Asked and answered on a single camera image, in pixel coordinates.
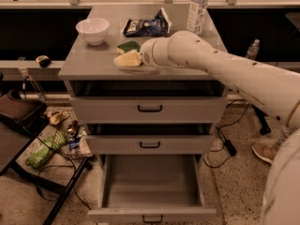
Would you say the black tape measure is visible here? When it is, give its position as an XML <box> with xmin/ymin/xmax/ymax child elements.
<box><xmin>36</xmin><ymin>55</ymin><xmax>52</xmax><ymax>68</ymax></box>

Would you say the white bowl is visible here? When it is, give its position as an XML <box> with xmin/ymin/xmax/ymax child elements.
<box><xmin>76</xmin><ymin>18</ymin><xmax>110</xmax><ymax>45</ymax></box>

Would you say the green and yellow sponge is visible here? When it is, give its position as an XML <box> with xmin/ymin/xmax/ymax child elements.
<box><xmin>116</xmin><ymin>40</ymin><xmax>141</xmax><ymax>54</ymax></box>

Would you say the clear water bottle on cabinet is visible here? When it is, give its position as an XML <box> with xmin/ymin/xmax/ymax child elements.
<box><xmin>187</xmin><ymin>0</ymin><xmax>208</xmax><ymax>36</ymax></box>

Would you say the grey drawer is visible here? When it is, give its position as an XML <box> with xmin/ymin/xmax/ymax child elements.
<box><xmin>85</xmin><ymin>124</ymin><xmax>214</xmax><ymax>155</ymax></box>
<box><xmin>88</xmin><ymin>155</ymin><xmax>217</xmax><ymax>224</ymax></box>
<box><xmin>70</xmin><ymin>81</ymin><xmax>227</xmax><ymax>124</ymax></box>

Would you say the small water bottle on ledge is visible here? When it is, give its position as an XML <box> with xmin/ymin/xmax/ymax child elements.
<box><xmin>246</xmin><ymin>39</ymin><xmax>260</xmax><ymax>60</ymax></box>

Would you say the middle grey drawer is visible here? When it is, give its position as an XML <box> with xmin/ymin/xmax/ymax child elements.
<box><xmin>85</xmin><ymin>124</ymin><xmax>214</xmax><ymax>155</ymax></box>

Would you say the dark blue chip bag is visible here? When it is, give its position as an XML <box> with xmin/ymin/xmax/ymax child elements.
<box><xmin>122</xmin><ymin>7</ymin><xmax>173</xmax><ymax>38</ymax></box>

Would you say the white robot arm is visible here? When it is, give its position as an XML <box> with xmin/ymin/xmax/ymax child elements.
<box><xmin>113</xmin><ymin>31</ymin><xmax>300</xmax><ymax>225</ymax></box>

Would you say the green snack bag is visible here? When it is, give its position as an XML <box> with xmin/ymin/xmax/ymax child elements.
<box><xmin>25</xmin><ymin>132</ymin><xmax>68</xmax><ymax>169</ymax></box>

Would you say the person's shoe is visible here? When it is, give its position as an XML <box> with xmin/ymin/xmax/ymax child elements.
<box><xmin>251</xmin><ymin>142</ymin><xmax>278</xmax><ymax>164</ymax></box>

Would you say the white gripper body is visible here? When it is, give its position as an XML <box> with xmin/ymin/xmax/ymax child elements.
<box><xmin>140</xmin><ymin>37</ymin><xmax>169</xmax><ymax>67</ymax></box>

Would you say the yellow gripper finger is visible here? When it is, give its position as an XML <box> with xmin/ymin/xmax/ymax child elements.
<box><xmin>113</xmin><ymin>50</ymin><xmax>142</xmax><ymax>67</ymax></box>

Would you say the bottom grey drawer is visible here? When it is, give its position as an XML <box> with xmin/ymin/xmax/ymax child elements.
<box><xmin>88</xmin><ymin>155</ymin><xmax>217</xmax><ymax>224</ymax></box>

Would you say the grey drawer cabinet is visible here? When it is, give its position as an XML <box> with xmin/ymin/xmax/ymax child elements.
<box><xmin>59</xmin><ymin>5</ymin><xmax>220</xmax><ymax>142</ymax></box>

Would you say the wire basket with items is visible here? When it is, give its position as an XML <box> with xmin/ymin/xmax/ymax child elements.
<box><xmin>45</xmin><ymin>108</ymin><xmax>92</xmax><ymax>160</ymax></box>

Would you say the black side table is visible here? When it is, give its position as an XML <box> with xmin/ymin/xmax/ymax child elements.
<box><xmin>0</xmin><ymin>90</ymin><xmax>89</xmax><ymax>225</ymax></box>

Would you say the top grey drawer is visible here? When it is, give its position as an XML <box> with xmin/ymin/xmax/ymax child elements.
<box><xmin>70</xmin><ymin>81</ymin><xmax>227</xmax><ymax>124</ymax></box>

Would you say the black tripod stand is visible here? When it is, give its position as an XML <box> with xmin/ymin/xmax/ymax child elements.
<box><xmin>254</xmin><ymin>107</ymin><xmax>271</xmax><ymax>135</ymax></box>

